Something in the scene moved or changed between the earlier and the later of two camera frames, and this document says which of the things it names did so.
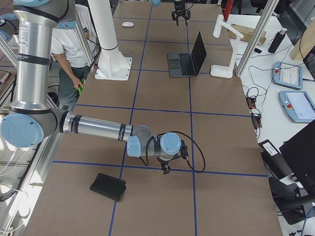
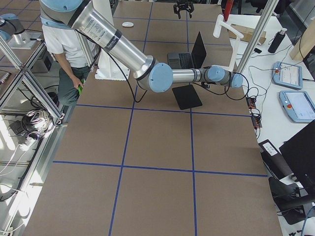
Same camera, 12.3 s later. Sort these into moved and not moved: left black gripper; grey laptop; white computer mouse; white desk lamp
Moved: left black gripper
Not moved: white desk lamp; white computer mouse; grey laptop
